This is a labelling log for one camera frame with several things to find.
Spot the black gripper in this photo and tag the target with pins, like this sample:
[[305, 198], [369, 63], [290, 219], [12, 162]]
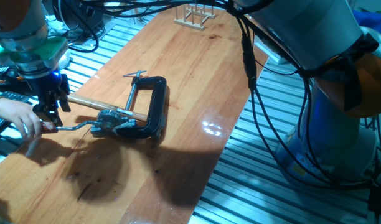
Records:
[[50, 87]]

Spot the metal lever dark red knob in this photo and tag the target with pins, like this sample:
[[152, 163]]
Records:
[[75, 126]]

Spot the black C-clamp with screw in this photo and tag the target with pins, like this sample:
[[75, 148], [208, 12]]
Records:
[[156, 102]]

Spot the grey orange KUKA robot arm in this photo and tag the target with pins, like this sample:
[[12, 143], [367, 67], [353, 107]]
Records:
[[302, 25]]

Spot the person's hand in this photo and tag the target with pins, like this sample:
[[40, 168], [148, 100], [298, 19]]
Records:
[[16, 115]]

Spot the black round spool device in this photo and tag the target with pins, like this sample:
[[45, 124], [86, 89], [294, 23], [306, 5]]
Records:
[[81, 18]]

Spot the glossy wooden board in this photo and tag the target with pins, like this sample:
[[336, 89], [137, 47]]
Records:
[[147, 168]]

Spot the wooden peg rack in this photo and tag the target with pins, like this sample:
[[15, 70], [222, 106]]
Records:
[[190, 23]]

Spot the blue plastic bag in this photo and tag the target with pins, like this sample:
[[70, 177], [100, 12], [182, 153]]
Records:
[[374, 18]]

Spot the green gripper mount plate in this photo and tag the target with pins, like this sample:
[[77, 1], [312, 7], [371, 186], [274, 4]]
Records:
[[44, 51]]

